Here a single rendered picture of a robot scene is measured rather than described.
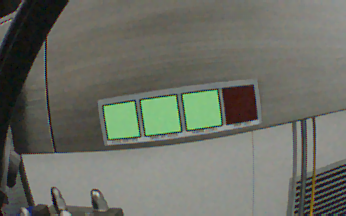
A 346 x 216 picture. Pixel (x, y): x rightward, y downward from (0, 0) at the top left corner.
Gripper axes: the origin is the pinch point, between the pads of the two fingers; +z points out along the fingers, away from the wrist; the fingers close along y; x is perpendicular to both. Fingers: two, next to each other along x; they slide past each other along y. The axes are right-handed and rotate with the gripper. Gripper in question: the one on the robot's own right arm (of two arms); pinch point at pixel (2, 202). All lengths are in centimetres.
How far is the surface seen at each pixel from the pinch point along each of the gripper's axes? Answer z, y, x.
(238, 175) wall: 245, 29, 101
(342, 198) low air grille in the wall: 259, 94, 72
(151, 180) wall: 243, -6, 104
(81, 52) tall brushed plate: 15.0, 17.5, 35.1
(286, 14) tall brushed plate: 13, 55, 38
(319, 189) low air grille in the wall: 253, 75, 82
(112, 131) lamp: 20.9, 22.2, 22.9
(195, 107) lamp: 19.8, 34.9, 24.7
